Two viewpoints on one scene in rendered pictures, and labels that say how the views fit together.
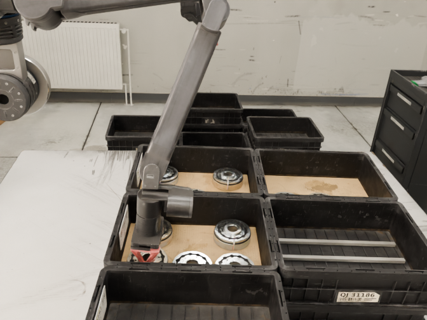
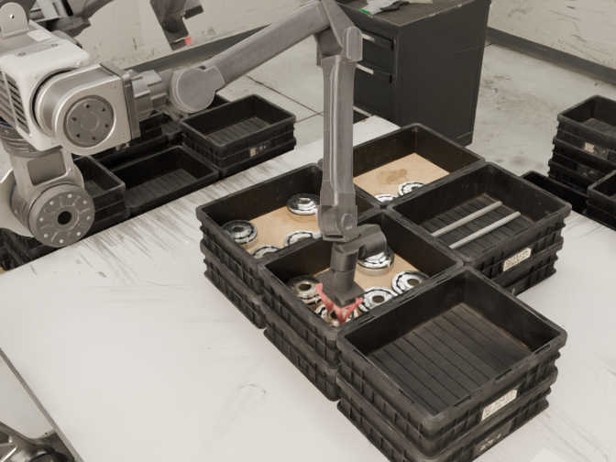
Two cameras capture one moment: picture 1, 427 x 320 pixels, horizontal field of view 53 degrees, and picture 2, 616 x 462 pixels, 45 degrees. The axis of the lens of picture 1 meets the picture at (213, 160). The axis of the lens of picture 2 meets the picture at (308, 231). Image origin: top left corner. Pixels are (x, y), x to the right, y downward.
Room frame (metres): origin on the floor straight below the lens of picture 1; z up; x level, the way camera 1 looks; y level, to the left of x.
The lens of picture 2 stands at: (-0.23, 0.92, 2.03)
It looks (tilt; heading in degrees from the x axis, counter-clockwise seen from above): 36 degrees down; 326
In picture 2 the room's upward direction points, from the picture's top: 1 degrees counter-clockwise
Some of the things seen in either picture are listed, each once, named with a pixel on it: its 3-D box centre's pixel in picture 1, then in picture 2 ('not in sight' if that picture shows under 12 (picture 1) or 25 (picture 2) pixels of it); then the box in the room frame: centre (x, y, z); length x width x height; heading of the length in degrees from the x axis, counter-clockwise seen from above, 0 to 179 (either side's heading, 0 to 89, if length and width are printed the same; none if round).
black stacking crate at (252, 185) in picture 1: (195, 183); (288, 226); (1.17, 0.05, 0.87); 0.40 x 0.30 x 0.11; 92
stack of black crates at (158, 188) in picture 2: (213, 167); (162, 210); (2.23, 0.00, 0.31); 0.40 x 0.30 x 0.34; 96
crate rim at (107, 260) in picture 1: (192, 230); (360, 268); (0.87, 0.04, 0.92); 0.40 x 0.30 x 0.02; 92
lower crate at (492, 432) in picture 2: not in sight; (445, 390); (0.57, 0.03, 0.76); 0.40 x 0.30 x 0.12; 92
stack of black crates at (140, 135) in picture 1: (145, 160); (69, 237); (2.18, 0.40, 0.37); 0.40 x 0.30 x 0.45; 96
